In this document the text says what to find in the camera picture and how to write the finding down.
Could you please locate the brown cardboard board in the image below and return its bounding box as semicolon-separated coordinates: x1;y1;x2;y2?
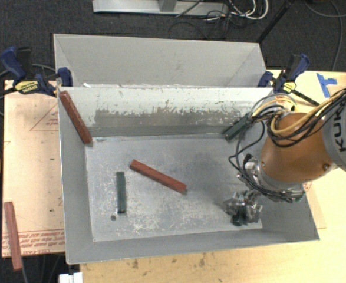
1;80;328;259

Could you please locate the black cylinder on white bracket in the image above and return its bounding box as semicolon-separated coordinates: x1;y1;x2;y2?
242;153;261;173

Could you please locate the dark green flat block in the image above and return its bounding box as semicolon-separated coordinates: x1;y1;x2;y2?
221;113;252;142
116;171;128;215

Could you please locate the grey metal bin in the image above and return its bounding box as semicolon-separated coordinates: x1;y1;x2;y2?
53;33;320;265

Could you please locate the red-brown flat block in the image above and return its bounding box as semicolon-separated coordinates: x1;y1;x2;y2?
58;90;93;145
3;201;24;272
129;159;188;195

